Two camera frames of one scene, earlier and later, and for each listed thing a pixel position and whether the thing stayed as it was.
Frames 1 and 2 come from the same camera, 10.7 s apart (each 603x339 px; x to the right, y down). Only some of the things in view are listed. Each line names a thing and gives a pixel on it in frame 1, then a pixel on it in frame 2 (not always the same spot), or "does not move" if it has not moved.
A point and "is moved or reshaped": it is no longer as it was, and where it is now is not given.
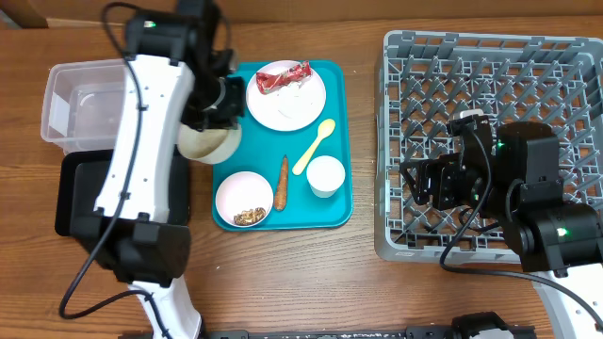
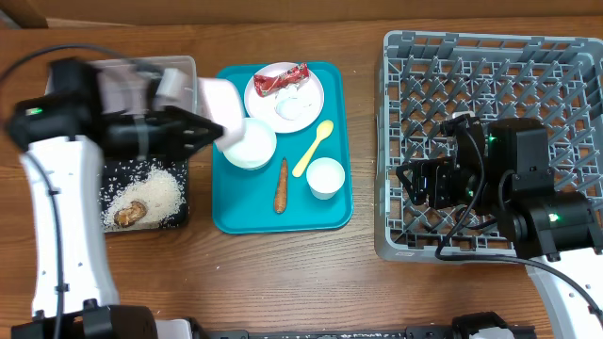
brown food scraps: x=250 y=216 is moved or reshaped
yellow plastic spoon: x=326 y=128 does not move
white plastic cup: x=325 y=175 does not move
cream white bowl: x=210 y=146 is moved or reshaped
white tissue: x=293 y=101 does not move
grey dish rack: x=425 y=78 does not move
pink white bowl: x=242 y=191 is moved or reshaped
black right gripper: x=442 y=175 does not move
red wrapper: x=266 y=82 does not move
